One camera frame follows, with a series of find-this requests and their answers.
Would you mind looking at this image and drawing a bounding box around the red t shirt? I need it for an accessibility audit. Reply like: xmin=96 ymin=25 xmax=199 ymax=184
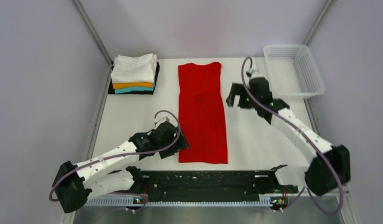
xmin=178 ymin=62 xmax=228 ymax=164

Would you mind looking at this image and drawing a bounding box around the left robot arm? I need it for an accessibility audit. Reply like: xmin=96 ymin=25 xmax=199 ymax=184
xmin=49 ymin=121 xmax=190 ymax=213

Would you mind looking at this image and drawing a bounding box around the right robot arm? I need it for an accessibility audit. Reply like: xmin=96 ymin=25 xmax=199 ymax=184
xmin=226 ymin=77 xmax=351 ymax=196

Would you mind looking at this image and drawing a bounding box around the white plastic basket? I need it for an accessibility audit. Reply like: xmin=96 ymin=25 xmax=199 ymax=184
xmin=263 ymin=44 xmax=326 ymax=99

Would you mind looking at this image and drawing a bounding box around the teal folded t shirt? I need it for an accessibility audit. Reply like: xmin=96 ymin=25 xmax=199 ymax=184
xmin=114 ymin=87 xmax=155 ymax=95

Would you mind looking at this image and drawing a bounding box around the yellow folded t shirt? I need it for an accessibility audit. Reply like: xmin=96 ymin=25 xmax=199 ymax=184
xmin=112 ymin=82 xmax=154 ymax=89

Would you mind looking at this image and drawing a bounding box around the black folded t shirt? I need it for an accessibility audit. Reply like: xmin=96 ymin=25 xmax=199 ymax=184
xmin=107 ymin=62 xmax=160 ymax=95

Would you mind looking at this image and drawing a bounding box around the white folded t shirt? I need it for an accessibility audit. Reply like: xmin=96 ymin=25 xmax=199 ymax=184
xmin=111 ymin=53 xmax=157 ymax=83

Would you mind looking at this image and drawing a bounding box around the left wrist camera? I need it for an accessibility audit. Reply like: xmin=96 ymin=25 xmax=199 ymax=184
xmin=154 ymin=116 xmax=170 ymax=128

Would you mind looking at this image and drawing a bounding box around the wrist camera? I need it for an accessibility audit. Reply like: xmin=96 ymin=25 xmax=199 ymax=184
xmin=246 ymin=68 xmax=263 ymax=80
xmin=154 ymin=116 xmax=170 ymax=128

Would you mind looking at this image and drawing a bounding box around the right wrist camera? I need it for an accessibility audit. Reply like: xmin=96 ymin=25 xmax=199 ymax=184
xmin=246 ymin=68 xmax=263 ymax=80

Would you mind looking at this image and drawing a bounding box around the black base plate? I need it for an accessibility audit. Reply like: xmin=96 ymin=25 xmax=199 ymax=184
xmin=126 ymin=170 xmax=298 ymax=203

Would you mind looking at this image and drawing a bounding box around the aluminium frame rail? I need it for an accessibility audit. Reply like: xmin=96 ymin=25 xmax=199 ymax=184
xmin=67 ymin=175 xmax=350 ymax=208

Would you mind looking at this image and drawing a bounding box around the right corner metal post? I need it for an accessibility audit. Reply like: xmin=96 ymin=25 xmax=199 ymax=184
xmin=303 ymin=0 xmax=337 ymax=46

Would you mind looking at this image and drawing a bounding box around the corner metal post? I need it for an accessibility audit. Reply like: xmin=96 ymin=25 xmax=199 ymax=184
xmin=71 ymin=0 xmax=113 ymax=66
xmin=303 ymin=0 xmax=337 ymax=46

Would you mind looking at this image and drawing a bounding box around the left corner metal post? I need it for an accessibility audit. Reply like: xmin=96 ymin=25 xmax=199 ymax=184
xmin=71 ymin=0 xmax=113 ymax=66

